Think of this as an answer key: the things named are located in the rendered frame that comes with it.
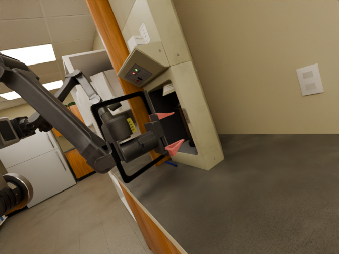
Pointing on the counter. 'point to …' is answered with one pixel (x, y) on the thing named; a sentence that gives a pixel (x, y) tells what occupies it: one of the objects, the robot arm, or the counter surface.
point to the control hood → (146, 61)
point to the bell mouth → (168, 88)
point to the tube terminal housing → (178, 77)
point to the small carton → (136, 40)
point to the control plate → (137, 74)
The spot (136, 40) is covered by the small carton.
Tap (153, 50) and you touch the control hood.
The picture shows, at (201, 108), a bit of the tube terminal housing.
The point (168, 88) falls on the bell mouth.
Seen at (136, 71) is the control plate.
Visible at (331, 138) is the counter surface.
